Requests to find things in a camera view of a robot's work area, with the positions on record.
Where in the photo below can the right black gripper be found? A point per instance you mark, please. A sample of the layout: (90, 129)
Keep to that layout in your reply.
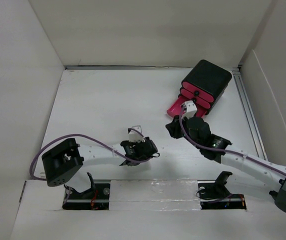
(173, 127)

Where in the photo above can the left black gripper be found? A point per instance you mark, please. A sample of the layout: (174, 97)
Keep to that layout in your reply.
(133, 143)

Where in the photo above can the pink bottom drawer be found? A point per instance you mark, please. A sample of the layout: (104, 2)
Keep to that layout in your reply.
(175, 108)

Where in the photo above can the black drawer cabinet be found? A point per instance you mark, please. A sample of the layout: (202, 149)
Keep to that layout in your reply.
(209, 77)

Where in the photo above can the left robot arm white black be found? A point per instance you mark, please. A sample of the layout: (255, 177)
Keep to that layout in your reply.
(65, 163)

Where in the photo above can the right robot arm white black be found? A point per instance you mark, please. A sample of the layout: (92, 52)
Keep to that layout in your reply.
(216, 148)

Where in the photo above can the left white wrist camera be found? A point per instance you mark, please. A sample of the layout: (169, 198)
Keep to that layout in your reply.
(135, 134)

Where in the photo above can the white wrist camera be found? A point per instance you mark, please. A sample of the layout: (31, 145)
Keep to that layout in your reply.
(189, 109)
(135, 134)

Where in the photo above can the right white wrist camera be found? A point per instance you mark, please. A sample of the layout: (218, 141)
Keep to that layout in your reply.
(189, 109)

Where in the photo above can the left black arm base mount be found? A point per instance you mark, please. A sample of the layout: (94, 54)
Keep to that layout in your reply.
(96, 198)

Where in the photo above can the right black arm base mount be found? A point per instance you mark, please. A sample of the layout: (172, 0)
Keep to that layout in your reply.
(214, 195)

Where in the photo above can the aluminium rail right side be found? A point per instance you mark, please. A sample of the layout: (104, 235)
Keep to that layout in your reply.
(257, 140)

